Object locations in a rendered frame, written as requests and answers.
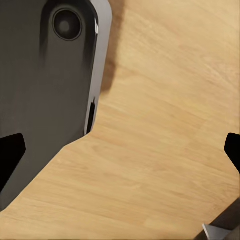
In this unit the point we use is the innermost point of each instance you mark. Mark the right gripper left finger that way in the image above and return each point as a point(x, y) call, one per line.
point(12, 149)

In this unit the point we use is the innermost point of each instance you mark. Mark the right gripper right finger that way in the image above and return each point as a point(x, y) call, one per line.
point(232, 149)

